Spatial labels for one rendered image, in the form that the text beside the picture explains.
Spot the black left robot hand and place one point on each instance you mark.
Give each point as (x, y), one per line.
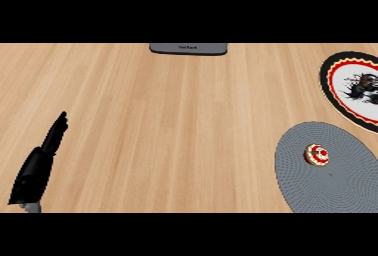
(35, 173)

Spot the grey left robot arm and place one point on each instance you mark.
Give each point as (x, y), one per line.
(32, 207)

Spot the grey round placemat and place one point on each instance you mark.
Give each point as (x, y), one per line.
(327, 176)

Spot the white plate with black rim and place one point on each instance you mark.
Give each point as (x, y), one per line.
(360, 90)

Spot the grey flat appliance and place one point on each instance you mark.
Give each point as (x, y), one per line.
(188, 48)

